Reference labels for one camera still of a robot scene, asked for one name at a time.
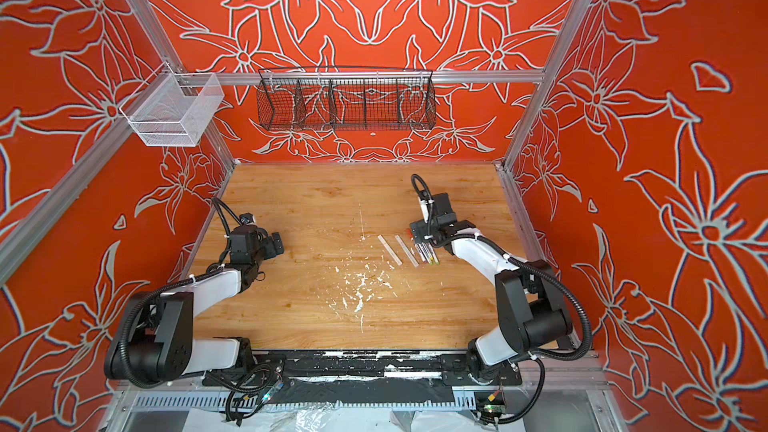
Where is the black wire basket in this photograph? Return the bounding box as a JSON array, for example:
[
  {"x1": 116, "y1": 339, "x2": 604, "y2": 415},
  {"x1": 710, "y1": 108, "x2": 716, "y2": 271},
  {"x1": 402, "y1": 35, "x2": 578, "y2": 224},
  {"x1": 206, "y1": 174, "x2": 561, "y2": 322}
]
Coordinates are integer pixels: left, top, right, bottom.
[{"x1": 256, "y1": 67, "x2": 437, "y2": 132}]

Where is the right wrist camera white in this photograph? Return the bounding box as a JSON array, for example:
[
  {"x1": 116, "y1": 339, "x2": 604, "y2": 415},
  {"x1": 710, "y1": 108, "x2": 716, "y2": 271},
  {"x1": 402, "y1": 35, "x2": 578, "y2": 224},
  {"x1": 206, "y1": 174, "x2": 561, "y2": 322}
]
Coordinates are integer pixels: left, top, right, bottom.
[{"x1": 420, "y1": 199, "x2": 434, "y2": 223}]

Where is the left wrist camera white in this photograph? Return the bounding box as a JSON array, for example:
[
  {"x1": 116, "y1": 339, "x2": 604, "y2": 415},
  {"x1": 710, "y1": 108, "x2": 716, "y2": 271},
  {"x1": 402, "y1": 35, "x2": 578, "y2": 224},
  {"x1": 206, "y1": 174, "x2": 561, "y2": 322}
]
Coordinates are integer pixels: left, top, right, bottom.
[{"x1": 239, "y1": 213, "x2": 256, "y2": 225}]

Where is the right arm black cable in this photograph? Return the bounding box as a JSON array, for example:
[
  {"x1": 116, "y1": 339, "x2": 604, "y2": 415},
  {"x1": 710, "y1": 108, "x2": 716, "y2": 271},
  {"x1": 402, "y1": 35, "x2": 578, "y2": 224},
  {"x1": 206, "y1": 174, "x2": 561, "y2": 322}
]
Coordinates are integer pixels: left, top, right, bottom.
[{"x1": 410, "y1": 173, "x2": 594, "y2": 424}]

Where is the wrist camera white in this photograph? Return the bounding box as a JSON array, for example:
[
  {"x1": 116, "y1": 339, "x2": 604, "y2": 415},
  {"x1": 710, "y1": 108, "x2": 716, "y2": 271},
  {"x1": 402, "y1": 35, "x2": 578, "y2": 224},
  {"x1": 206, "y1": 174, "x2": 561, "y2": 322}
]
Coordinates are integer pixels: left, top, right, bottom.
[
  {"x1": 420, "y1": 199, "x2": 434, "y2": 223},
  {"x1": 239, "y1": 213, "x2": 256, "y2": 225}
]

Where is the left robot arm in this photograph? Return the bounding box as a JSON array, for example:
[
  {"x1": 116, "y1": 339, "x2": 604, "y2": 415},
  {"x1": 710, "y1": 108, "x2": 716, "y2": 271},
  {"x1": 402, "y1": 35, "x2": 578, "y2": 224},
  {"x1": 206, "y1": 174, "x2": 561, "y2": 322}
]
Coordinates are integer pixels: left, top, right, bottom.
[{"x1": 104, "y1": 223, "x2": 284, "y2": 389}]

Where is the white pen orange tip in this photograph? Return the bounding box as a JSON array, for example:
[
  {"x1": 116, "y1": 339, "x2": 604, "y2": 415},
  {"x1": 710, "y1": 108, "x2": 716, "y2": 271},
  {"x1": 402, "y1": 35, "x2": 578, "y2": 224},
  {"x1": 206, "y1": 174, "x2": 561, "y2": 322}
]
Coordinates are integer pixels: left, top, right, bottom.
[{"x1": 377, "y1": 235, "x2": 403, "y2": 266}]

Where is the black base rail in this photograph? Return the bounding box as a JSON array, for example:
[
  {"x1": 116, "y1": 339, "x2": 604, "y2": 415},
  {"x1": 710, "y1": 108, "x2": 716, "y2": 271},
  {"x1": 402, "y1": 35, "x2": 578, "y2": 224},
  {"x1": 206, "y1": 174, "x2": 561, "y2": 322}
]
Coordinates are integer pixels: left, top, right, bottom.
[{"x1": 229, "y1": 349, "x2": 522, "y2": 386}]

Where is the clear plastic bin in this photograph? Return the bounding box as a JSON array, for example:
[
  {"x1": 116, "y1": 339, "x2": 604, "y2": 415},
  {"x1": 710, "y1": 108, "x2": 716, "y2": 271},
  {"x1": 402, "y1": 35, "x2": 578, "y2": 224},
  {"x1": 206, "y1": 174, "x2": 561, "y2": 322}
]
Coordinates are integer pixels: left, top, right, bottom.
[{"x1": 120, "y1": 72, "x2": 224, "y2": 147}]

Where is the white pen pink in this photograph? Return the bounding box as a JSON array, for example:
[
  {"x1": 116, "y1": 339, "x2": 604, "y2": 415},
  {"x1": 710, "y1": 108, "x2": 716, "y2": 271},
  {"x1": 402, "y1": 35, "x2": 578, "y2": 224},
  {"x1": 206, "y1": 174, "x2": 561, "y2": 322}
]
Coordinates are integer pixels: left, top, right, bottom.
[{"x1": 395, "y1": 235, "x2": 420, "y2": 268}]

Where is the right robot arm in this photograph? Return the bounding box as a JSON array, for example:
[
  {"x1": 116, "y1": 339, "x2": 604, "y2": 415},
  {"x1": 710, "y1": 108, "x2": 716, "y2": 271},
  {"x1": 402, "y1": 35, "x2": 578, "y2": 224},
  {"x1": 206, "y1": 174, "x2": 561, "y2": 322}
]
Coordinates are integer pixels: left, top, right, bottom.
[{"x1": 410, "y1": 189, "x2": 584, "y2": 381}]

